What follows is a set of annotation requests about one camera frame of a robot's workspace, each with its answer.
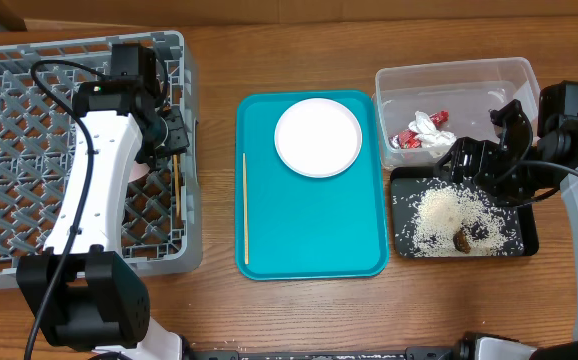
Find grey dishwasher rack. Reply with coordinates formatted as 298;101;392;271
0;30;203;289

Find red snack wrapper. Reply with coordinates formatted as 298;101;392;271
389;110;450;150

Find white round plate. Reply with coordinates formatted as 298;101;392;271
274;98;363;178

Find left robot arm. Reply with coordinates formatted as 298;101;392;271
16;44;194;359

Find white tissue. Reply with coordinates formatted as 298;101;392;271
408;111;457;148

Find white rice grains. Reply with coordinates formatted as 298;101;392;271
393;177;525;258

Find pink bowl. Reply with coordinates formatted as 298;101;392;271
129;162;150;182

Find brown food scrap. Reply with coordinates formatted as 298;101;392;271
453;229;471;254

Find clear plastic bin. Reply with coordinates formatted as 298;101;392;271
373;57;540;170

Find teal plastic tray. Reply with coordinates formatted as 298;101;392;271
234;90;389;281

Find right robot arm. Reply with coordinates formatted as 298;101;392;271
434;81;578;359

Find black plastic tray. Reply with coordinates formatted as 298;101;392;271
389;164;540;259

